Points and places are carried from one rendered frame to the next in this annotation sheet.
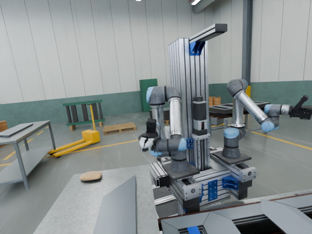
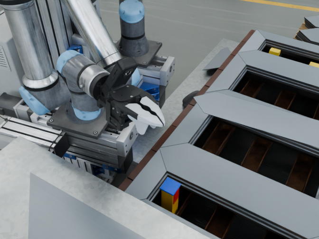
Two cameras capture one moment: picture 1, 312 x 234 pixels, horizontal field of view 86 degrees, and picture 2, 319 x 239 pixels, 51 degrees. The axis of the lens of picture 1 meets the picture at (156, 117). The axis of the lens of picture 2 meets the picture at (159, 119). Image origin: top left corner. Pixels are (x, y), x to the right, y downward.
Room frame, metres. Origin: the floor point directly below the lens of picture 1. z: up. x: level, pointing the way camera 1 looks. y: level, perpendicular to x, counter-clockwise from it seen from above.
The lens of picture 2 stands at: (0.35, 0.47, 1.95)
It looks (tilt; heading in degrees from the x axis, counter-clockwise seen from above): 43 degrees down; 307
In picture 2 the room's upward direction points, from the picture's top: straight up
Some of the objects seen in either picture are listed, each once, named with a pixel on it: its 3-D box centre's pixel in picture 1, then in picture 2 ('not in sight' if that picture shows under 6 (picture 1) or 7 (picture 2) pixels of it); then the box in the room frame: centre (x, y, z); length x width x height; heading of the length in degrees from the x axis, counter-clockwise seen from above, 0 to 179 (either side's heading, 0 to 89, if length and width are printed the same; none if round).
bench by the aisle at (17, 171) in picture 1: (23, 150); not in sight; (3.52, 2.98, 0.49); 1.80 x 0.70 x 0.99; 15
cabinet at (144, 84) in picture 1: (149, 95); not in sight; (10.31, 0.27, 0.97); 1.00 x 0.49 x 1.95; 107
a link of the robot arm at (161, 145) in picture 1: (158, 145); (89, 96); (0.96, 0.00, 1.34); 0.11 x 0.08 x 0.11; 82
